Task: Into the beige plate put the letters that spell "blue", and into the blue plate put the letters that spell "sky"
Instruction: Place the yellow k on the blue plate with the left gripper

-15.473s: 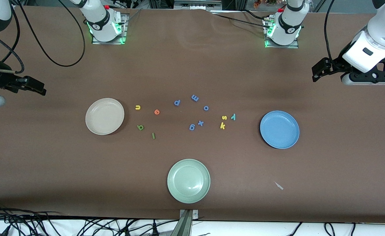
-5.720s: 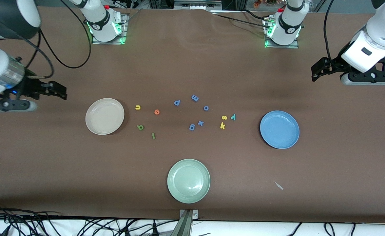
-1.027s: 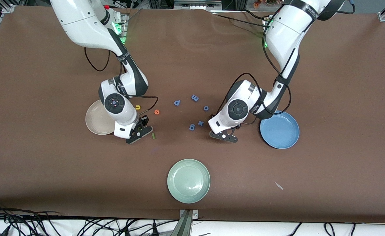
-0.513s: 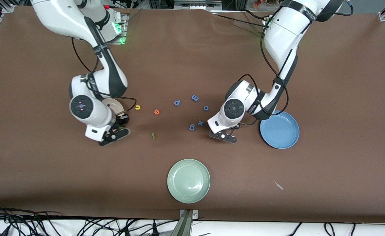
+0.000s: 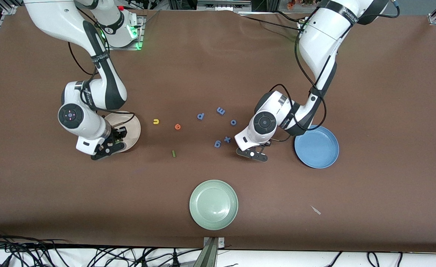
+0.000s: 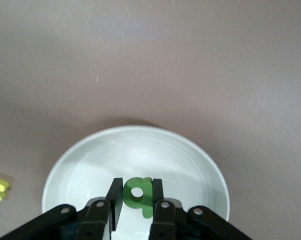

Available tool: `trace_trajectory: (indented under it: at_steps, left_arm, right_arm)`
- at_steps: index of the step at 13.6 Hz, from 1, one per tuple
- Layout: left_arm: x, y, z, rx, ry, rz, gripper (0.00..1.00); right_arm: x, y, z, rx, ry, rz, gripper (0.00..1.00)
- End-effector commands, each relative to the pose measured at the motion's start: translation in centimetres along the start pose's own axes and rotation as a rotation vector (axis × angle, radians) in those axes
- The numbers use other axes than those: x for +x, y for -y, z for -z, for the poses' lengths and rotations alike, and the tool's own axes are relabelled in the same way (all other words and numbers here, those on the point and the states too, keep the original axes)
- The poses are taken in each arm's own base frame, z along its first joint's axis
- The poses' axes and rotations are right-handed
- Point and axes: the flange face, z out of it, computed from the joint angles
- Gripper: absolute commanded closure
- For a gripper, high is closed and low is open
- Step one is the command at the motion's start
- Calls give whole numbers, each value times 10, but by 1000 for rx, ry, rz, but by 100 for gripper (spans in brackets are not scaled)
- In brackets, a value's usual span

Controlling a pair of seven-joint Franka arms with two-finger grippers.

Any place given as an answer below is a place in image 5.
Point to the beige round plate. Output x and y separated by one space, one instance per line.
132 129

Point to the blue round plate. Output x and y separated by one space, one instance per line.
318 148

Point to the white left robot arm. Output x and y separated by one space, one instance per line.
321 37

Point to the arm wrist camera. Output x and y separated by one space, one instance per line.
106 152
253 155

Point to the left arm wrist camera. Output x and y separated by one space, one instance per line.
253 155

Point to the metal table edge bracket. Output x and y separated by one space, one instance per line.
211 256

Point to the grey paper scrap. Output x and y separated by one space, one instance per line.
316 210

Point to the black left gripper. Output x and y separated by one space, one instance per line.
269 142

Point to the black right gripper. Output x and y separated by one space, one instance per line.
118 134

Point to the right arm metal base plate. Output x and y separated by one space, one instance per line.
138 47

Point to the blue letter x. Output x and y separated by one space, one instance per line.
227 139

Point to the blue letter p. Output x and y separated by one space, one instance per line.
200 116

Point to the blue letter m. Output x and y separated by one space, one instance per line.
220 111

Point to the aluminium frame beam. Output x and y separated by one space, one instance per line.
223 5

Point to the pale green round plate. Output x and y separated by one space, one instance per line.
213 204

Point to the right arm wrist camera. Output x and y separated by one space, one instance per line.
106 152

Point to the brown table cover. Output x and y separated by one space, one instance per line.
218 74

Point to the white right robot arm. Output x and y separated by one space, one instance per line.
54 18

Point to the blue letter g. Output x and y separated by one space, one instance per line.
216 144

